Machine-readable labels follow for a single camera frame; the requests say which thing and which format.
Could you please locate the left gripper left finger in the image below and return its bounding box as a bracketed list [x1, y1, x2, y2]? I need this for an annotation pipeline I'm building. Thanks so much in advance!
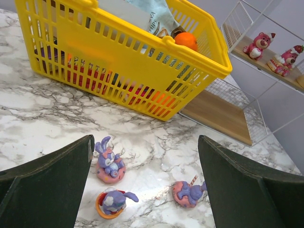
[0, 135, 95, 228]

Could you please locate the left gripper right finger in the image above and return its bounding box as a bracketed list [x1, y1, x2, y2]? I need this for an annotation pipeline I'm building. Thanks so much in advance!
[198, 135, 304, 228]

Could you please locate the purple bunny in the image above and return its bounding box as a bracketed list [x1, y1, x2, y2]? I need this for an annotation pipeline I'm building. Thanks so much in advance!
[172, 175, 207, 209]
[95, 136, 126, 184]
[95, 187, 139, 220]

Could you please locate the pink bear with strawberry cake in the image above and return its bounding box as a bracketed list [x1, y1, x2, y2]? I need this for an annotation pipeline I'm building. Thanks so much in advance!
[267, 45, 304, 77]

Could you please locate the pink bear with santa hat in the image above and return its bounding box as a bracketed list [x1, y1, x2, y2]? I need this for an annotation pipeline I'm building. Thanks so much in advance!
[243, 32, 276, 60]

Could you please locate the purple bunny in orange cup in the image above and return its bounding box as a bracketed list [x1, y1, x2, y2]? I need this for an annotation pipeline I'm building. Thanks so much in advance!
[95, 187, 139, 220]

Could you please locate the purple bunny on pink donut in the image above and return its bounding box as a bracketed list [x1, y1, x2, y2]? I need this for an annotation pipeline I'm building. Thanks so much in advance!
[95, 136, 126, 184]

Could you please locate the yellow plastic basket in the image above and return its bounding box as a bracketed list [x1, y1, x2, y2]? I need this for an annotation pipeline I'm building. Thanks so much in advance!
[15, 0, 232, 121]

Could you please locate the orange fruit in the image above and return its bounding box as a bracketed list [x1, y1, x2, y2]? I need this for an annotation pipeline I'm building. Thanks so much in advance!
[174, 32, 198, 51]

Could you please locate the brown bread pastry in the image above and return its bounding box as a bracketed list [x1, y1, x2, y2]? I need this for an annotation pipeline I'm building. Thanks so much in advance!
[171, 26, 186, 38]

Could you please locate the light blue chips bag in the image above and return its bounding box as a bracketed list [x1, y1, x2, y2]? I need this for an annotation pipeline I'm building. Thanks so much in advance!
[126, 0, 180, 38]

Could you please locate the white wire wooden shelf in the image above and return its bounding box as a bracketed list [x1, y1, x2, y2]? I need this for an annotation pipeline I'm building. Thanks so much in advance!
[180, 0, 304, 146]

